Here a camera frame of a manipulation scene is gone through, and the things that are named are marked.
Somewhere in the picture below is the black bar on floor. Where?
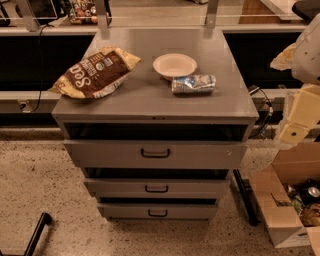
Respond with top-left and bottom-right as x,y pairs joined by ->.
23,212 -> 52,256

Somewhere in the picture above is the black cable right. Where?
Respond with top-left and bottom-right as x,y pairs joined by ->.
248,85 -> 275,139

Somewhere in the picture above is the grey drawer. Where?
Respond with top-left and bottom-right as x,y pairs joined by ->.
84,178 -> 228,199
97,203 -> 218,220
64,140 -> 247,169

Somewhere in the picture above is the grey top drawer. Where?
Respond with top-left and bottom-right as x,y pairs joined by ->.
64,140 -> 247,169

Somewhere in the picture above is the grey bottom drawer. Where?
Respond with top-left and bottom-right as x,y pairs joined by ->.
97,203 -> 218,220

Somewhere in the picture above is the black monitor in background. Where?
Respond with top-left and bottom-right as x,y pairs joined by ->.
15,0 -> 64,25

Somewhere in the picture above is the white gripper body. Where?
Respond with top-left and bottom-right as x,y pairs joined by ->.
287,84 -> 320,130

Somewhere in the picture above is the cardboard box with trash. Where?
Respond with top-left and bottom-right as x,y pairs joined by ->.
249,142 -> 320,256

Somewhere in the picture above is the crushed blue white can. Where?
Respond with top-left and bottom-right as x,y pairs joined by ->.
171,75 -> 216,94

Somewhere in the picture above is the black cable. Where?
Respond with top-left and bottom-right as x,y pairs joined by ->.
248,85 -> 275,139
31,24 -> 51,113

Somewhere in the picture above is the grey metal drawer cabinet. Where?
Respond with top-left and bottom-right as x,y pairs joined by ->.
52,28 -> 258,207

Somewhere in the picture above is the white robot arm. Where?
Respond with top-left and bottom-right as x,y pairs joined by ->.
270,14 -> 320,149

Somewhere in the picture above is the white paper bowl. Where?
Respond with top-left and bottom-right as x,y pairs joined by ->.
153,53 -> 197,81

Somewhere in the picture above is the black cable left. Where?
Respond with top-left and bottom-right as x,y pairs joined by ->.
31,24 -> 51,113

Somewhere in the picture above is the snack basket in background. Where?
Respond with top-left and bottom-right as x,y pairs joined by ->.
69,0 -> 98,25

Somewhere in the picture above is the brown chip bag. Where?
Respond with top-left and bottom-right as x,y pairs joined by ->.
50,47 -> 141,99

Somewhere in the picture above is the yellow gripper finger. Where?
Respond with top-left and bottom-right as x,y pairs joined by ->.
270,43 -> 296,71
278,123 -> 309,145

